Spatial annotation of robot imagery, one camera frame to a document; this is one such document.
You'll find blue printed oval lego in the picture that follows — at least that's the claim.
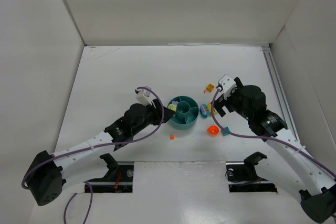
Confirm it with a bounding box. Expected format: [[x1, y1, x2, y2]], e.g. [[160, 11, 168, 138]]
[[200, 104, 210, 118]]

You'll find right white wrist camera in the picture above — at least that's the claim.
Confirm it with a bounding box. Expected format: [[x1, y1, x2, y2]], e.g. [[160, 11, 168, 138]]
[[216, 74, 237, 99]]

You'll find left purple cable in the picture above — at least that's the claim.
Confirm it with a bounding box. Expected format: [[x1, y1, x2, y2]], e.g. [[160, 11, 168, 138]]
[[21, 86, 166, 224]]

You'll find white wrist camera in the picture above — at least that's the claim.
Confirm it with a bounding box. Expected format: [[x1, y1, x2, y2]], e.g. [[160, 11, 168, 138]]
[[216, 74, 237, 99], [135, 86, 152, 106]]

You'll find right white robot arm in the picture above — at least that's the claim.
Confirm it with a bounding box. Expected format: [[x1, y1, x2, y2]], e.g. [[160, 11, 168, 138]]
[[211, 75, 335, 223]]

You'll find orange round lego piece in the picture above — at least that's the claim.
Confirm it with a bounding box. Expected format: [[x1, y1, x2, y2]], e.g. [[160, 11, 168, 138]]
[[207, 125, 219, 137]]

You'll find amber transparent lego brick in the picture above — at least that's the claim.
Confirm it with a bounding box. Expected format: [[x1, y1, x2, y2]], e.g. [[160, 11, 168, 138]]
[[206, 84, 215, 92]]

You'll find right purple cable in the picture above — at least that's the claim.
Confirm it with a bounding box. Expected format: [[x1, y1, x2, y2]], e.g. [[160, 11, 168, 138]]
[[211, 87, 336, 180]]

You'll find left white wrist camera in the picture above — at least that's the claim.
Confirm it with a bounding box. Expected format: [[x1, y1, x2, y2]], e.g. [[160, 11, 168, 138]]
[[135, 86, 152, 106]]

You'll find lime green lego brick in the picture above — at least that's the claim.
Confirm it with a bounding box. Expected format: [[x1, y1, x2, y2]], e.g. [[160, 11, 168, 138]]
[[167, 103, 177, 112]]

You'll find yellow lego piece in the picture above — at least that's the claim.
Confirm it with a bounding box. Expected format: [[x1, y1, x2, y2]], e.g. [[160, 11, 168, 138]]
[[207, 102, 215, 116]]

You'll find teal small lego brick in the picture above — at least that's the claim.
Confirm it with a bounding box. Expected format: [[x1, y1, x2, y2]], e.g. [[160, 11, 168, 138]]
[[221, 127, 230, 136]]

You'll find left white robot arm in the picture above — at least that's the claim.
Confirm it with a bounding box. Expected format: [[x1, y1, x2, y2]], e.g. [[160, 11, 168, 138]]
[[23, 99, 175, 206]]

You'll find aluminium rail right edge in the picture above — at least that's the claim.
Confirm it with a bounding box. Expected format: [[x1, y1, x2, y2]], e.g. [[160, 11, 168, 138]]
[[261, 46, 300, 141]]

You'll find purple cable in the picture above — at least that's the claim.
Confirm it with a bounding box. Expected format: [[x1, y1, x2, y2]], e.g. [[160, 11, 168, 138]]
[[21, 86, 166, 224], [211, 87, 336, 180]]

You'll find teal round divided container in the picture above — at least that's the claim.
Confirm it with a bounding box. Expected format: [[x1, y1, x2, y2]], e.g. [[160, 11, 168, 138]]
[[168, 95, 199, 130]]

